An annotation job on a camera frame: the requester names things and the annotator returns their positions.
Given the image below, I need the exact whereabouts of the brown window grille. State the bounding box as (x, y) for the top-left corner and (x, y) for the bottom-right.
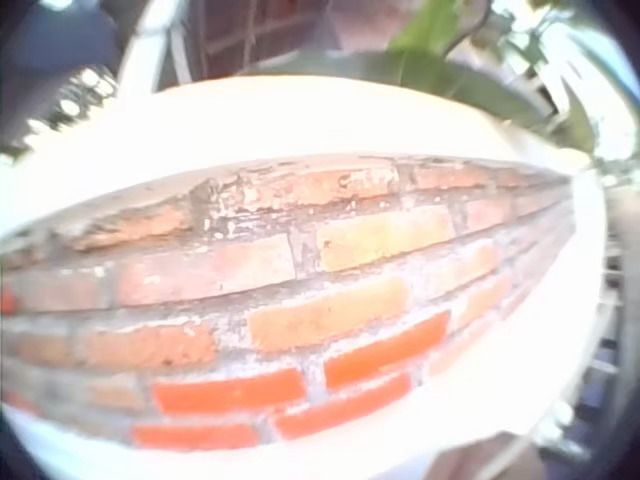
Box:
(193, 0), (351, 77)

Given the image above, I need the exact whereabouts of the green leafy plant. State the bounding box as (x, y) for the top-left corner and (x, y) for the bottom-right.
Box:
(259, 0), (601, 156)

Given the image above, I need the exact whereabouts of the dark blue cover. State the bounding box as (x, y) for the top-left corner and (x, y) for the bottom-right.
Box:
(0, 0), (124, 156)

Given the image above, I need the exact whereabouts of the white post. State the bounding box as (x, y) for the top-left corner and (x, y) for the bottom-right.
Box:
(117, 0), (195, 95)

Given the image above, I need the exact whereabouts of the person's right hand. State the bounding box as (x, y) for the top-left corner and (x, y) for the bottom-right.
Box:
(423, 433), (544, 480)

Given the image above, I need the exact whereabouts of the white metal railing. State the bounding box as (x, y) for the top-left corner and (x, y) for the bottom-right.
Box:
(534, 244), (640, 464)

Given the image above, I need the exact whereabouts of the red brick low wall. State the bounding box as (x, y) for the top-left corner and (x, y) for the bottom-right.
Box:
(0, 74), (609, 480)

